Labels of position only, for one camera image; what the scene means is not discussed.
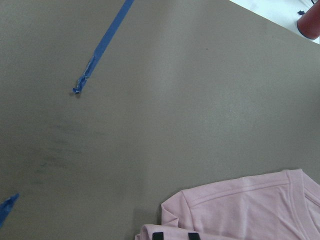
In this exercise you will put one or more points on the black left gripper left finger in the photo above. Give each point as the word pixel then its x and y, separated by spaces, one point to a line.
pixel 158 236

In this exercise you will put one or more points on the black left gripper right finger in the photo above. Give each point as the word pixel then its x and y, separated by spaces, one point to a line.
pixel 193 236

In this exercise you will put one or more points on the pink Snoopy t-shirt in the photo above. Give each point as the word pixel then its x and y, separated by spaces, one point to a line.
pixel 283 205

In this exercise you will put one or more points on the dark red cylindrical bottle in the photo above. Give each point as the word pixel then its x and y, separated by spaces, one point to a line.
pixel 309 23

